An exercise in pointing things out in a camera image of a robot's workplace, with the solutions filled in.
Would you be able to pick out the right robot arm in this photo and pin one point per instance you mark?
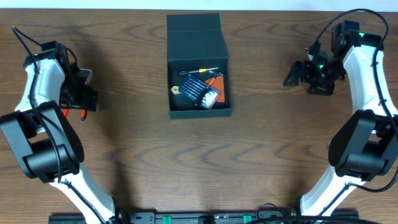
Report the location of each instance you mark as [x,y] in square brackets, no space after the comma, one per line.
[366,145]

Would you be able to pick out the blue precision screwdriver set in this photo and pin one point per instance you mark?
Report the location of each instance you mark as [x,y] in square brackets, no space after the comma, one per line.
[191,87]

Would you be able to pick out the small claw hammer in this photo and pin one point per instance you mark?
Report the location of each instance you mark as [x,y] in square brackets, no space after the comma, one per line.
[209,95]

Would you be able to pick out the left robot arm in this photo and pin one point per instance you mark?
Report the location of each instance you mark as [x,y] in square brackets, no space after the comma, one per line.
[44,142]

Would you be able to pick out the black yellow screwdriver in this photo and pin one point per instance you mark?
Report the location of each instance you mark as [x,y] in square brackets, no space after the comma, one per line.
[200,70]

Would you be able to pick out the dark green gift box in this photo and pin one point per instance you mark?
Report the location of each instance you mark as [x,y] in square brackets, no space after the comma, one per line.
[195,41]

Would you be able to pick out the wooden handled orange scraper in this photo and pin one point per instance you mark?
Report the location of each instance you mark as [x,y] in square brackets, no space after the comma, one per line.
[217,84]

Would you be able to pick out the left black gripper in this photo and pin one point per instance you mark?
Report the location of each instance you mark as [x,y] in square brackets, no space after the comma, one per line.
[78,106]

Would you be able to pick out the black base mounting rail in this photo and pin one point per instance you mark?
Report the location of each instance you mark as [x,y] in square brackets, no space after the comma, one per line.
[198,218]

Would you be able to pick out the red handled pliers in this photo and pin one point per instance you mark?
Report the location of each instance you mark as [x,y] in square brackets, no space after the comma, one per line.
[83,112]

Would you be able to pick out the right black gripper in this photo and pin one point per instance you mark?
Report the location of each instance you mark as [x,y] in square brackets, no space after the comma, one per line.
[321,89]

